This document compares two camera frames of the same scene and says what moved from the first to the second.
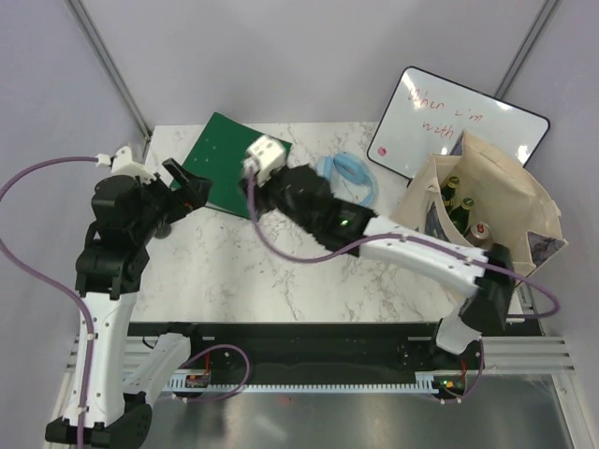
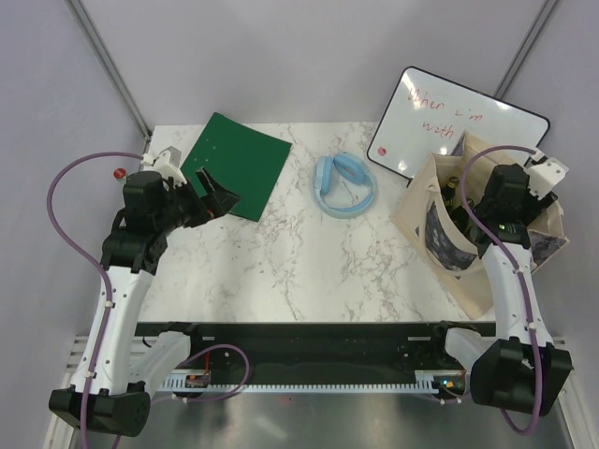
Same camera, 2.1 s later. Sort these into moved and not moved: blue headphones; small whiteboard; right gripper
Moved: right gripper
Not moved: blue headphones; small whiteboard
